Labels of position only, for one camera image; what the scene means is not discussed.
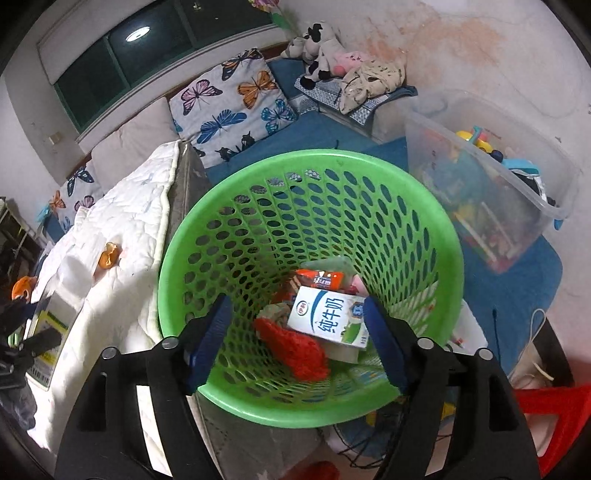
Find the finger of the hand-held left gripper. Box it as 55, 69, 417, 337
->
9, 293, 52, 330
14, 329, 63, 365

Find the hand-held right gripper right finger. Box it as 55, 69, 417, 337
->
363, 296, 541, 480

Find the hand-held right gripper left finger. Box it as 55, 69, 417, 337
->
54, 294, 234, 480

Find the clear bottle with yellow label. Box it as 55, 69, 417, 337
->
23, 281, 81, 393

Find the white milk carton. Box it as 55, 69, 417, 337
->
287, 285, 370, 350

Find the red mesh net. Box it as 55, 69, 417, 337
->
254, 318, 331, 383

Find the orange snack wrapper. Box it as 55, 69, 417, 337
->
294, 269, 345, 291

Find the green plastic basket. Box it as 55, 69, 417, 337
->
157, 150, 465, 429

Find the orange toy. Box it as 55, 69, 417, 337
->
11, 276, 38, 301

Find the dark metal rack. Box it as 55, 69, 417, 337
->
0, 198, 44, 296

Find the white quilted blanket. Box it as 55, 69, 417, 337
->
28, 141, 185, 480

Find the small butterfly print pillow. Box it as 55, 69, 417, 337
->
48, 164, 105, 232

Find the pile of colourful toys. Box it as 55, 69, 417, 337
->
416, 127, 561, 273

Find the red plastic stool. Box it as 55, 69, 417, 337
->
512, 385, 591, 478

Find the beige cushion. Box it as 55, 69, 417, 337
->
90, 98, 182, 178

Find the blue mat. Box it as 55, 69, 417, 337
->
205, 60, 564, 374

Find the clear plastic storage box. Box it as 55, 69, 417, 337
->
405, 90, 580, 275

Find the dark sliding window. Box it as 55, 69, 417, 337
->
37, 0, 282, 134

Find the large butterfly print pillow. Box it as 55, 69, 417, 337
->
168, 47, 298, 169

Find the blue patterned folded blanket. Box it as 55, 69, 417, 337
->
294, 76, 419, 125

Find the beige spotted cloth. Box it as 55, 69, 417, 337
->
341, 59, 407, 114

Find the pink plush toy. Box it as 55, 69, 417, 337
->
335, 51, 365, 77

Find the black and white cow plush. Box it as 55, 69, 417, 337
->
299, 22, 342, 90

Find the grey spotted plush toy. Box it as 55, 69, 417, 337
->
281, 37, 308, 60

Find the colourful pinwheel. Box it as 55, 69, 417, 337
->
249, 0, 301, 33

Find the white cable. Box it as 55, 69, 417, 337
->
512, 307, 555, 384

